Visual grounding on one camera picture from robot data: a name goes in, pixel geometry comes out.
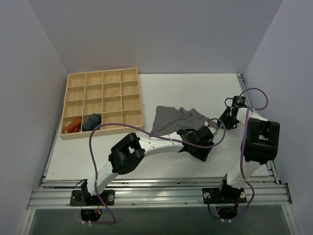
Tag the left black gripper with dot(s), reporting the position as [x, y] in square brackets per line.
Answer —
[204, 133]

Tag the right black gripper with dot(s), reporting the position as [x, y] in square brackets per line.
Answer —
[226, 117]

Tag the striped grey underwear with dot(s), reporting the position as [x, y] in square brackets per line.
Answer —
[169, 119]

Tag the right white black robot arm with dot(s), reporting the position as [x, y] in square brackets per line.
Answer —
[259, 144]

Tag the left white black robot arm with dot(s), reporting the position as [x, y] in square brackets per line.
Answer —
[126, 155]

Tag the rolled dark striped cloth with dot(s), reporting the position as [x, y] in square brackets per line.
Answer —
[92, 121]

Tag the wooden compartment tray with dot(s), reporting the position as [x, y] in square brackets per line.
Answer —
[114, 94]

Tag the rolled orange cloth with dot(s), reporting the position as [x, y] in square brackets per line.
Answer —
[74, 126]

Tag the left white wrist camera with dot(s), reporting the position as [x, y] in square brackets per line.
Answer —
[213, 127]

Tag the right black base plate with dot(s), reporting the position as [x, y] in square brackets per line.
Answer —
[228, 196]

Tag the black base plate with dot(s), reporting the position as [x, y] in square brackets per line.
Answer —
[77, 199]
[228, 196]

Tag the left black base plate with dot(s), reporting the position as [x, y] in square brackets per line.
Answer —
[77, 199]

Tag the aluminium frame rail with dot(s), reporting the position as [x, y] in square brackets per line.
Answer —
[163, 196]

